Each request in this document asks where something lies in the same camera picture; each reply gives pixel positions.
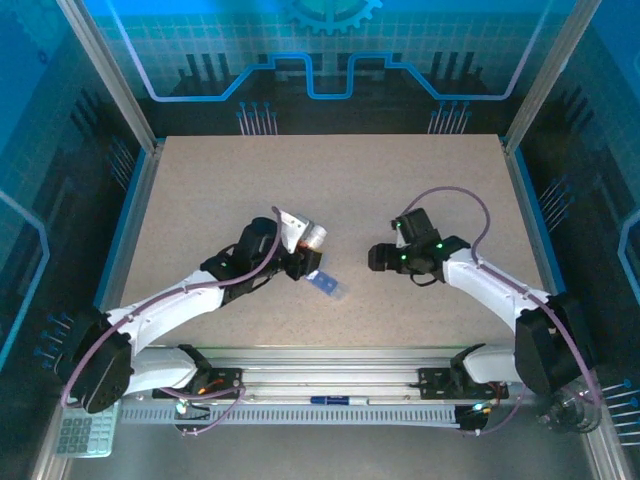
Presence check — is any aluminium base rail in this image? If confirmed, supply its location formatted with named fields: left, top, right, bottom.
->
left=119, top=345, right=596, bottom=402

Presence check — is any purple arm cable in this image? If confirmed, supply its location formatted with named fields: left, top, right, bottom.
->
left=398, top=185, right=602, bottom=437
left=60, top=205, right=250, bottom=437

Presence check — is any clear plastic cup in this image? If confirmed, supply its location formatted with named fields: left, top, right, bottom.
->
left=535, top=379, right=604, bottom=434

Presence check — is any blue white marker pen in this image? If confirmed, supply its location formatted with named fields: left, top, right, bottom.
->
left=309, top=395, right=371, bottom=407

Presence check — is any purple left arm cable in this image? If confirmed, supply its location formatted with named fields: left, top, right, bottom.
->
left=60, top=205, right=250, bottom=437

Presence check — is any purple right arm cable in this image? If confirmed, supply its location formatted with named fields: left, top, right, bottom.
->
left=398, top=185, right=602, bottom=437

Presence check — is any aluminium frame post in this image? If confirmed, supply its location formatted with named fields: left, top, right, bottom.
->
left=502, top=0, right=604, bottom=154
left=55, top=0, right=162, bottom=152

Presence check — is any white desk calculator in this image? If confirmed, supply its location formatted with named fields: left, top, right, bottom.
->
left=54, top=401, right=122, bottom=458

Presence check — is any blue plastic block piece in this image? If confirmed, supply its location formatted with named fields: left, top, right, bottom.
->
left=303, top=269, right=350, bottom=302

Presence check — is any grey slotted cable duct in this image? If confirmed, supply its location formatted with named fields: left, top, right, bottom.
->
left=119, top=403, right=459, bottom=427

